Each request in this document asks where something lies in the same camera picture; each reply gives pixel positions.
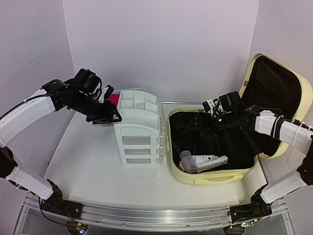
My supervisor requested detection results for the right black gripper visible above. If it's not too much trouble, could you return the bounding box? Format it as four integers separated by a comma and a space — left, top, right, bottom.
186, 112, 237, 141

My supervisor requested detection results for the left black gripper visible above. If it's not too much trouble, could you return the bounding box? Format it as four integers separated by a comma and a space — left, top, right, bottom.
71, 92, 122, 124

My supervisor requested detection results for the red shirt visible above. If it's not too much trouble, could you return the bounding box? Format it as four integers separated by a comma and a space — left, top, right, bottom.
107, 94, 120, 106

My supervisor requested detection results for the pale yellow hard-shell suitcase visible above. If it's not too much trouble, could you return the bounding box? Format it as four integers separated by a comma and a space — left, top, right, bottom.
168, 54, 313, 185

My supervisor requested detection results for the white perforated plastic basket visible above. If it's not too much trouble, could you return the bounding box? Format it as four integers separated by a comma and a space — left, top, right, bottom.
97, 86, 150, 128

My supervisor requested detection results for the white lotion tube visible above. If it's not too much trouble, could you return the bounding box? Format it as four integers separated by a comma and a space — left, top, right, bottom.
192, 155, 218, 164

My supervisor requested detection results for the white plastic drawer organizer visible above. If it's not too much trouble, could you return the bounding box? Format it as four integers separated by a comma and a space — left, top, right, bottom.
114, 90, 166, 167

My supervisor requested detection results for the white toothpaste box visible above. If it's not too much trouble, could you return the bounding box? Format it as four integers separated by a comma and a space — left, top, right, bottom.
196, 156, 228, 173

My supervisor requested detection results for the clear plastic bottle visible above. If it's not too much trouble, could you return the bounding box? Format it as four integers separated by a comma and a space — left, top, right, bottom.
179, 150, 197, 174

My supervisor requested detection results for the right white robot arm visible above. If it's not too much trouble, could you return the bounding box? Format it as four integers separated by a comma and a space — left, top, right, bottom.
188, 91, 313, 217

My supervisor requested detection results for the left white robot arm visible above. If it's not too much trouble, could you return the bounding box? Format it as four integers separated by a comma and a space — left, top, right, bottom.
0, 69, 122, 214

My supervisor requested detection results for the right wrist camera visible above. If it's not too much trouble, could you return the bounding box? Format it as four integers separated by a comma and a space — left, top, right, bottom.
202, 98, 221, 115

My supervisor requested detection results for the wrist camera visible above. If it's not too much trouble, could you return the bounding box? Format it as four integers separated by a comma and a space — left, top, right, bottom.
97, 85, 114, 103
202, 98, 221, 115

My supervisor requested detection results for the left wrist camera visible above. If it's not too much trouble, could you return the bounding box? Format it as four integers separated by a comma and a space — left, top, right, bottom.
97, 85, 114, 103

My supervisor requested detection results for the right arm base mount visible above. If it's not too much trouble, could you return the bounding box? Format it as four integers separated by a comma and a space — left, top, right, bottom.
227, 186, 272, 225

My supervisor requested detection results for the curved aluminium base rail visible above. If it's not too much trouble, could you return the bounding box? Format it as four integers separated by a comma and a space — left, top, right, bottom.
13, 193, 295, 235

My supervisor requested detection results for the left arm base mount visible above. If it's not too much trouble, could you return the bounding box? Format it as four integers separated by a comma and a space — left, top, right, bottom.
40, 179, 83, 219

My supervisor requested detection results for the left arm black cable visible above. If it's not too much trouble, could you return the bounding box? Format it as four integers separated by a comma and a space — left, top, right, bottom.
22, 93, 74, 221

